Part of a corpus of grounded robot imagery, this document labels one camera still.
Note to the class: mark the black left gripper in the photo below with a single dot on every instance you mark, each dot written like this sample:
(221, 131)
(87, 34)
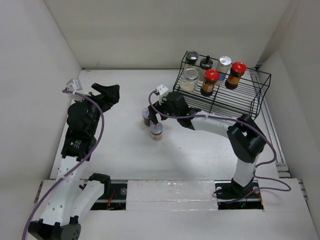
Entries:
(109, 97)

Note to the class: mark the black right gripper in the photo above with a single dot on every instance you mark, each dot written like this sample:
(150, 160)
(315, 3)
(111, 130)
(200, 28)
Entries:
(152, 115)

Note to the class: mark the grey-lid dark sauce jar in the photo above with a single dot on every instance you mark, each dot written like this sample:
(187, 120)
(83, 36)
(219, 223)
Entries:
(145, 116)

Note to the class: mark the silver-lid white powder jar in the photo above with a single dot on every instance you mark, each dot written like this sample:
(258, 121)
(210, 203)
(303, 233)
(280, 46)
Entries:
(189, 80)

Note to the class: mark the small red-cap brown bottle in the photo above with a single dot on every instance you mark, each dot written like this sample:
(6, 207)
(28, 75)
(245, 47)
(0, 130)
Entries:
(210, 78)

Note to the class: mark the black-pump-lid spice jar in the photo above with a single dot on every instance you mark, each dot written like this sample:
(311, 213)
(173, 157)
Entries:
(205, 64)

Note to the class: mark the silver-lid blue-label jar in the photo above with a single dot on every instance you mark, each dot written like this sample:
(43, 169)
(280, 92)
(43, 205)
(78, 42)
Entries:
(222, 67)

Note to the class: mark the red-lid brown sauce bottle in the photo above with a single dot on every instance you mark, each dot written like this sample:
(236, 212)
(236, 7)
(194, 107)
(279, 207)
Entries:
(236, 72)

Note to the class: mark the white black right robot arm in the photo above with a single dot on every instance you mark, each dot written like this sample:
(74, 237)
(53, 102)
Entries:
(245, 137)

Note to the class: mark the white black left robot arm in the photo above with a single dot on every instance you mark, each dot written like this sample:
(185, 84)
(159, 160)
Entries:
(59, 213)

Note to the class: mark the grey-lid reddish sauce jar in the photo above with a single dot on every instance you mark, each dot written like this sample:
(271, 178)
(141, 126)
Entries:
(156, 131)

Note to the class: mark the glass-lid spice jar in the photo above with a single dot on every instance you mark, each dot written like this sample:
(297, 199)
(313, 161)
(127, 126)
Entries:
(191, 59)

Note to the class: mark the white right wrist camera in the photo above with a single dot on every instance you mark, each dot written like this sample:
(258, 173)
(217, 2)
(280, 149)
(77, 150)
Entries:
(161, 91)

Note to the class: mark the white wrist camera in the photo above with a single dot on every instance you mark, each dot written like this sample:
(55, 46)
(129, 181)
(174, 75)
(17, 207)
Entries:
(161, 91)
(75, 90)

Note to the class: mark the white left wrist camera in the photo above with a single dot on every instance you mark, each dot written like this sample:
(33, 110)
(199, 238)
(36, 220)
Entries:
(75, 90)

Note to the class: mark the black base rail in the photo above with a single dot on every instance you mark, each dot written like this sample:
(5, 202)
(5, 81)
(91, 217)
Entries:
(172, 195)

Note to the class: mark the black wire shelf rack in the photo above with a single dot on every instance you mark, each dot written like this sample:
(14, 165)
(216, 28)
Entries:
(247, 98)

